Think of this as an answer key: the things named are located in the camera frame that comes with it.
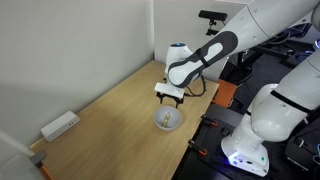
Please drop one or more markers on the black bag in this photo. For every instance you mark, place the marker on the black bag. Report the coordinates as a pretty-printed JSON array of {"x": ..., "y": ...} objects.
[{"x": 300, "y": 153}]

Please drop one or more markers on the grey table clamp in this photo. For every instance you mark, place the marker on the grey table clamp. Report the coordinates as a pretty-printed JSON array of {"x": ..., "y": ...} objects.
[{"x": 37, "y": 157}]

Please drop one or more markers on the black camera on stand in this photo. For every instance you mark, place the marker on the black camera on stand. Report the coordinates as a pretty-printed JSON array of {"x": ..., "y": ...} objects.
[{"x": 212, "y": 15}]

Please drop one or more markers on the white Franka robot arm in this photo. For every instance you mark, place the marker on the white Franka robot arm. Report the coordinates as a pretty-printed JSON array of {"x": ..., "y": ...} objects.
[{"x": 276, "y": 116}]

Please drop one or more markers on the white vertical beam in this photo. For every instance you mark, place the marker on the white vertical beam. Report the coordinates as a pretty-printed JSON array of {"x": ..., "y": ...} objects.
[{"x": 13, "y": 156}]

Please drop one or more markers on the white rectangular box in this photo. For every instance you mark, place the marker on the white rectangular box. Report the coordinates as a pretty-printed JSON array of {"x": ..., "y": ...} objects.
[{"x": 60, "y": 126}]

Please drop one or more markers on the black metal frame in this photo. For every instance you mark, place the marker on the black metal frame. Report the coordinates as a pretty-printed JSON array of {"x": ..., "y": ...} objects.
[{"x": 276, "y": 50}]

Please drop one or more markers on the yellow pen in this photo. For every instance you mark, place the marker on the yellow pen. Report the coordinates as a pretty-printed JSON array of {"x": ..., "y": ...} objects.
[{"x": 166, "y": 120}]

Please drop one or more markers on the grey round bowl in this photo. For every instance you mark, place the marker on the grey round bowl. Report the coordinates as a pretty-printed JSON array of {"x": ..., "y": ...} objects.
[{"x": 173, "y": 126}]

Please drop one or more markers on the gripper body block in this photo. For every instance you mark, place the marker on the gripper body block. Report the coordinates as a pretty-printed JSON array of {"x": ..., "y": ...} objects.
[{"x": 169, "y": 90}]

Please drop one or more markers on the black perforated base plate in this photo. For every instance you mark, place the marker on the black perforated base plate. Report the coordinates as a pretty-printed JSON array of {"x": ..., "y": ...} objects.
[{"x": 218, "y": 138}]

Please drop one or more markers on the orange seat cushion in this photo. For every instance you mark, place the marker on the orange seat cushion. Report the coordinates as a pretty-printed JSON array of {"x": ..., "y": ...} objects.
[{"x": 225, "y": 93}]

